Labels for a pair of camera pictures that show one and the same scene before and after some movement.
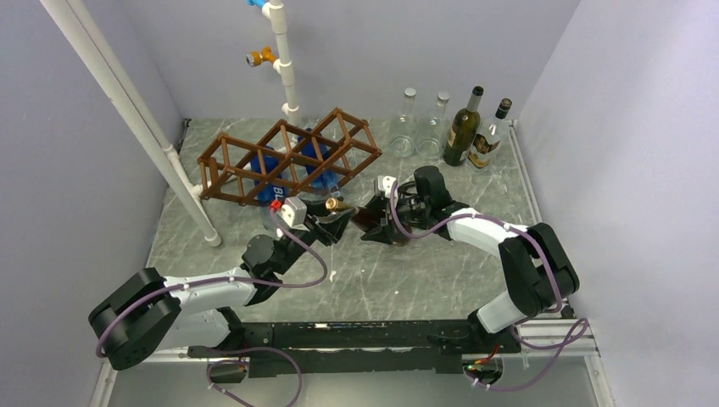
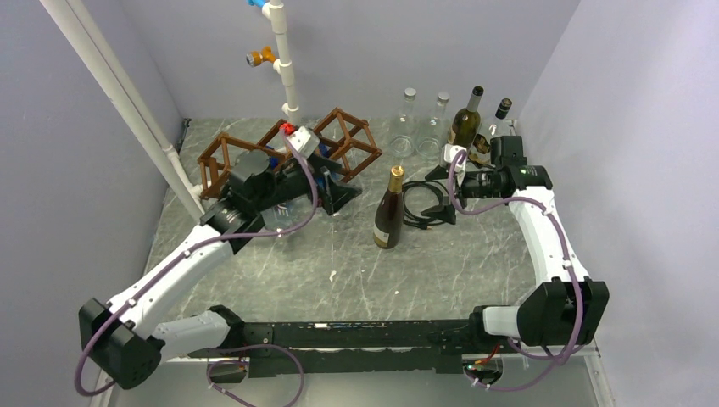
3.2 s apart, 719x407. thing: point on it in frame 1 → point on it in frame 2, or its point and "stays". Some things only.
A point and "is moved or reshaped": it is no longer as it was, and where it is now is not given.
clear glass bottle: x=431 y=142 stays
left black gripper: x=323 y=225 → x=335 y=194
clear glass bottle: x=404 y=136 stays
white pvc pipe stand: x=274 y=9 stays
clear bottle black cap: x=490 y=136 stays
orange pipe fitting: x=255 y=58 stays
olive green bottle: x=464 y=130 stays
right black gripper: x=381 y=233 → x=445 y=213
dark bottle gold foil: x=363 y=219 is moved or reshaped
